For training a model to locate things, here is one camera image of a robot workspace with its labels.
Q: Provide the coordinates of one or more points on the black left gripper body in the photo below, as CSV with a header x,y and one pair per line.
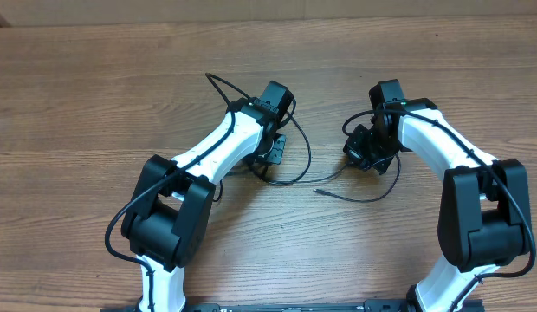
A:
x,y
273,153

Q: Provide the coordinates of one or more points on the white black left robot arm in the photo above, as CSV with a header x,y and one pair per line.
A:
x,y
166,219

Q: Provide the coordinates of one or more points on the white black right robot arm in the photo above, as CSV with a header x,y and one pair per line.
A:
x,y
484,225

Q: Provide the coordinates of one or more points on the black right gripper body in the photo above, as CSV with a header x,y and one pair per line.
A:
x,y
371,150

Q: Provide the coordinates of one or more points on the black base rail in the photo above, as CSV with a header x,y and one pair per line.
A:
x,y
373,305

